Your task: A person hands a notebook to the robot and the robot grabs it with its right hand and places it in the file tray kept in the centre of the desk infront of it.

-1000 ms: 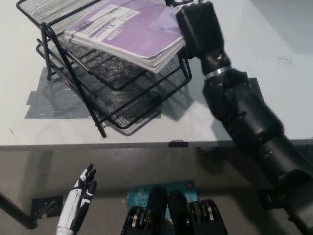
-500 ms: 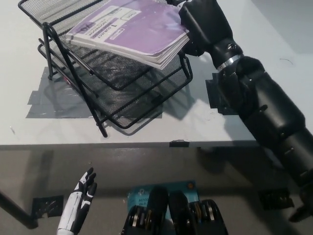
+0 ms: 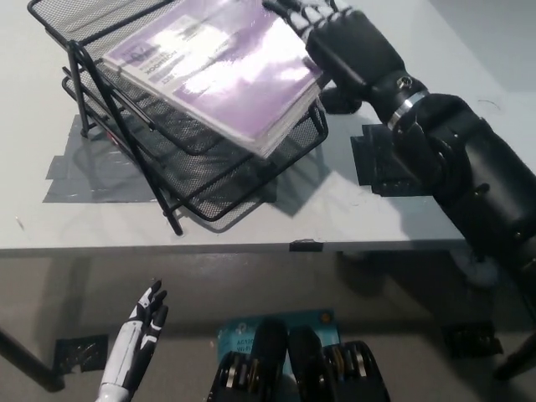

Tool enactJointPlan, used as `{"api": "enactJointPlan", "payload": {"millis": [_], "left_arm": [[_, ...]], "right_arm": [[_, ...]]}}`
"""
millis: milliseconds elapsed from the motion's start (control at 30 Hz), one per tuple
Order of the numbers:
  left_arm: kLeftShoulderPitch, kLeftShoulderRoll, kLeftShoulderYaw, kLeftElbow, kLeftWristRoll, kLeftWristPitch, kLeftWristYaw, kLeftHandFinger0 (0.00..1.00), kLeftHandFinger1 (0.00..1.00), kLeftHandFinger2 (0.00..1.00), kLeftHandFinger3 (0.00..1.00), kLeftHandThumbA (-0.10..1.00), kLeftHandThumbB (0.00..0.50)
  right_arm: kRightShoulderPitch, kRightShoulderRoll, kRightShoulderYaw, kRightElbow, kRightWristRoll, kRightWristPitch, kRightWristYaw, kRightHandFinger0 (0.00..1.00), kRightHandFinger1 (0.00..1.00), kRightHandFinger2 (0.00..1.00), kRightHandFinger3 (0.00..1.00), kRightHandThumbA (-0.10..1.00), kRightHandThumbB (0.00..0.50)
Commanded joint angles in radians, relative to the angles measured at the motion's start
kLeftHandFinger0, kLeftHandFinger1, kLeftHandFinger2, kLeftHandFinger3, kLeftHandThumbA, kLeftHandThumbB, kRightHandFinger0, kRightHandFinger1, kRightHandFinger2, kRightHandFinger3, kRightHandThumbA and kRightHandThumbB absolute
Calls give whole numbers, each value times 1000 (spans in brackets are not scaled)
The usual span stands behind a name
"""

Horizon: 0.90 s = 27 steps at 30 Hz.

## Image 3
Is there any small black tape strip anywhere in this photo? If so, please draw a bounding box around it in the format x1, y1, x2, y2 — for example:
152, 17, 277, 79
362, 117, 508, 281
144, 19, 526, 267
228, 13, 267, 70
289, 238, 325, 254

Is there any black tape patch on desk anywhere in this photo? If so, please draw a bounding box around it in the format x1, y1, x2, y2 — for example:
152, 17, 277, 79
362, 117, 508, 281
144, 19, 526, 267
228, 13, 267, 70
349, 124, 441, 198

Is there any grey tape patch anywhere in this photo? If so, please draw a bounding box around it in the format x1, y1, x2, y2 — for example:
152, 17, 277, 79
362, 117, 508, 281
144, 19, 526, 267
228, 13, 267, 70
41, 113, 280, 205

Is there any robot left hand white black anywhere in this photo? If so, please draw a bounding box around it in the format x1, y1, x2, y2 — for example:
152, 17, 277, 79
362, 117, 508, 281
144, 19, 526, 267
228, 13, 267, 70
96, 279, 170, 399

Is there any purple notebook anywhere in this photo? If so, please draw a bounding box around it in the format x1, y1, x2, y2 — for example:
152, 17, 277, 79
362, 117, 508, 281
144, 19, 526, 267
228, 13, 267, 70
102, 10, 325, 161

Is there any black floor tape patch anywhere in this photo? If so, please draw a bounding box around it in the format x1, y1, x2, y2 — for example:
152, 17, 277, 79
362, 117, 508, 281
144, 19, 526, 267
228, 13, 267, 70
441, 321, 504, 357
54, 333, 110, 374

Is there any black mesh file tray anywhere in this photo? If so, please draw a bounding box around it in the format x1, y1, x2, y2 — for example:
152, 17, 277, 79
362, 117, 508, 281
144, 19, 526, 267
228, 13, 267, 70
27, 0, 330, 237

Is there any black table leg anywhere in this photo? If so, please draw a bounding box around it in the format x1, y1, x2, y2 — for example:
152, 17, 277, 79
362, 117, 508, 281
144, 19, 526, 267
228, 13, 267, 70
493, 334, 536, 382
0, 326, 66, 391

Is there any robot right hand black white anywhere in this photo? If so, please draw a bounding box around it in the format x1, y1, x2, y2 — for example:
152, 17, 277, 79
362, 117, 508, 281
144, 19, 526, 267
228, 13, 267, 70
262, 0, 430, 126

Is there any teal router box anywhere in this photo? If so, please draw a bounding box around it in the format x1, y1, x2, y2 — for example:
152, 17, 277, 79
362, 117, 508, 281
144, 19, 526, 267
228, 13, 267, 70
216, 309, 341, 380

